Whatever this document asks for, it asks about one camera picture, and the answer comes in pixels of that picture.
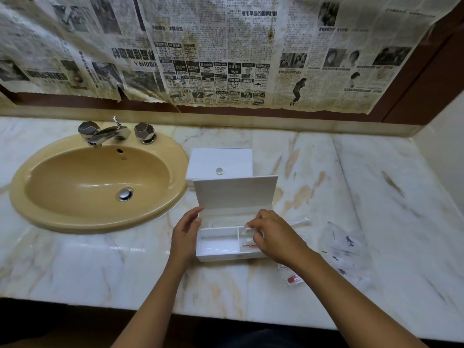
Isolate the person's right hand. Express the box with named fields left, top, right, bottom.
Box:
left=246, top=209, right=316, bottom=267

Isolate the chrome faceted faucet knob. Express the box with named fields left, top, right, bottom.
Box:
left=134, top=122, right=158, bottom=145
left=78, top=121, right=101, bottom=139

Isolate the person's right forearm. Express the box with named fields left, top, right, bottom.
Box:
left=293, top=249, right=428, bottom=348

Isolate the person's dark clothing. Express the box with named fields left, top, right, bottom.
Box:
left=217, top=328, right=327, bottom=348

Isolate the white box with round knob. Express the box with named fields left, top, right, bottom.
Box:
left=185, top=148, right=253, bottom=187
left=192, top=175, right=279, bottom=262

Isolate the person's left forearm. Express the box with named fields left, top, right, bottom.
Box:
left=112, top=255, right=193, bottom=348

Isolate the chrome faucet spout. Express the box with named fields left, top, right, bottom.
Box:
left=87, top=116, right=131, bottom=148

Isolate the person's left hand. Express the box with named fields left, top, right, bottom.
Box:
left=170, top=206, right=205, bottom=263

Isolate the beige oval sink basin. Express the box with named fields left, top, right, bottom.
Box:
left=9, top=132, right=190, bottom=235

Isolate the red item packet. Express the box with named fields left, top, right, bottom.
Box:
left=278, top=264, right=306, bottom=287

